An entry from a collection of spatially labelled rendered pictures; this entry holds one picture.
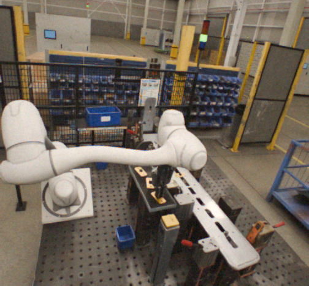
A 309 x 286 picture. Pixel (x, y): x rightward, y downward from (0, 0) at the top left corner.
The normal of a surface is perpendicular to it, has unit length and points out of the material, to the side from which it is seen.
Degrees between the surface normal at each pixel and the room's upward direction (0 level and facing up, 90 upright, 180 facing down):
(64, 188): 49
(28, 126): 44
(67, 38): 90
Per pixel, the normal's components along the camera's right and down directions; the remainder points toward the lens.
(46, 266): 0.13, -0.90
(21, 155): 0.18, -0.19
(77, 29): 0.27, 0.44
